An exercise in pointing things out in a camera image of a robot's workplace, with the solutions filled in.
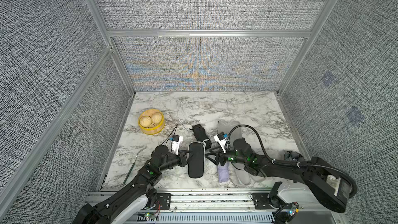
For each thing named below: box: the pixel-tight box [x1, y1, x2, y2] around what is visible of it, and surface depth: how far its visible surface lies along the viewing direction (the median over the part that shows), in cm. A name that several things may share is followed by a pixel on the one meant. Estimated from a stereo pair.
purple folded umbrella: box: [217, 161, 230, 183], surface depth 80 cm
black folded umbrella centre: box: [189, 123, 212, 150], surface depth 96 cm
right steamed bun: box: [151, 112, 163, 124], surface depth 100 cm
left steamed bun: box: [139, 116, 152, 129], surface depth 99 cm
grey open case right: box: [231, 162, 267, 185], surface depth 79 cm
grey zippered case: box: [187, 141, 206, 179], surface depth 77 cm
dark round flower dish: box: [283, 150, 306, 161], surface depth 86 cm
